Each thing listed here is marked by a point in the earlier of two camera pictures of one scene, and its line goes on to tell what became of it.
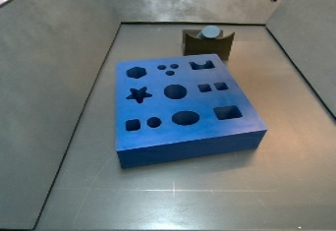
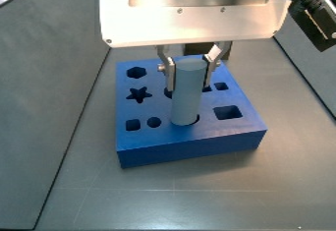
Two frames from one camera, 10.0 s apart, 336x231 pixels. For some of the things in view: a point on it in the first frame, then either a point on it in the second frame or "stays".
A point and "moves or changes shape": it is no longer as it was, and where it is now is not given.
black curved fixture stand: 206,46 stays
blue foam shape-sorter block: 181,110 stays
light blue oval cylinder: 209,32 moves or changes shape
